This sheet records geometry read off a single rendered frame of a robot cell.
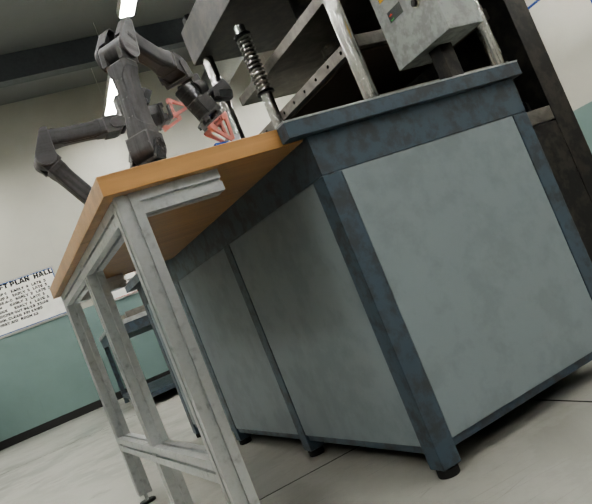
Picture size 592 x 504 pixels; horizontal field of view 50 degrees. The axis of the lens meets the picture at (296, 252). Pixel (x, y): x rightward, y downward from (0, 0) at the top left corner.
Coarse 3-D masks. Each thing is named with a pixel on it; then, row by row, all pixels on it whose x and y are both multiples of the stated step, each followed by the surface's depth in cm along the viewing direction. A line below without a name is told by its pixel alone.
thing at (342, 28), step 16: (336, 0) 236; (336, 16) 236; (336, 32) 237; (352, 32) 237; (480, 32) 266; (352, 48) 235; (496, 48) 265; (208, 64) 341; (352, 64) 236; (496, 64) 265; (368, 80) 234; (368, 96) 234; (240, 128) 340
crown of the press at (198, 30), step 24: (216, 0) 302; (240, 0) 295; (264, 0) 305; (288, 0) 308; (192, 24) 332; (216, 24) 310; (264, 24) 331; (288, 24) 343; (192, 48) 342; (216, 48) 337; (264, 48) 363; (336, 48) 301
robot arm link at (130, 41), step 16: (112, 32) 163; (128, 32) 157; (96, 48) 158; (128, 48) 154; (144, 48) 165; (160, 48) 173; (144, 64) 170; (160, 64) 172; (176, 64) 176; (160, 80) 178; (176, 80) 181
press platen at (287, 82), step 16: (320, 0) 256; (352, 0) 264; (368, 0) 271; (304, 16) 268; (320, 16) 267; (352, 16) 281; (368, 16) 288; (288, 32) 283; (304, 32) 277; (320, 32) 284; (288, 48) 288; (304, 48) 296; (320, 48) 304; (272, 64) 303; (288, 64) 308; (304, 64) 317; (320, 64) 327; (272, 80) 321; (288, 80) 331; (304, 80) 342; (240, 96) 341; (256, 96) 336
